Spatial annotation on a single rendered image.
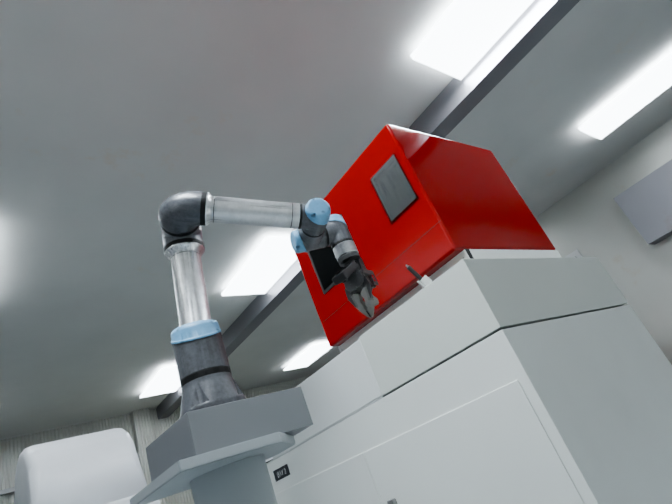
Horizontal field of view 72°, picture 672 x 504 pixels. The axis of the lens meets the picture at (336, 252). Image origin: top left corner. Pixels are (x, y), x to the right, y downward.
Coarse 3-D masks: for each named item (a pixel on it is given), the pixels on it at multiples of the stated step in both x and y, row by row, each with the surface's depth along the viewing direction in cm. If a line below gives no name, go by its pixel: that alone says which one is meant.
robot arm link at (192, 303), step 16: (176, 240) 134; (192, 240) 135; (176, 256) 133; (192, 256) 134; (176, 272) 132; (192, 272) 131; (176, 288) 130; (192, 288) 129; (176, 304) 130; (192, 304) 127; (208, 304) 131; (192, 320) 125
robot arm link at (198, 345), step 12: (192, 324) 109; (204, 324) 110; (216, 324) 113; (180, 336) 108; (192, 336) 107; (204, 336) 108; (216, 336) 110; (180, 348) 107; (192, 348) 106; (204, 348) 106; (216, 348) 108; (180, 360) 106; (192, 360) 105; (204, 360) 105; (216, 360) 106; (180, 372) 106; (192, 372) 104
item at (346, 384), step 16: (352, 352) 113; (336, 368) 117; (352, 368) 113; (368, 368) 108; (304, 384) 128; (320, 384) 122; (336, 384) 117; (352, 384) 113; (368, 384) 108; (320, 400) 122; (336, 400) 117; (352, 400) 113; (368, 400) 108; (320, 416) 122; (336, 416) 117; (304, 432) 128; (288, 448) 134
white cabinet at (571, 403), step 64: (576, 320) 100; (640, 320) 120; (448, 384) 91; (512, 384) 80; (576, 384) 86; (640, 384) 100; (320, 448) 122; (384, 448) 104; (448, 448) 91; (512, 448) 80; (576, 448) 75; (640, 448) 85
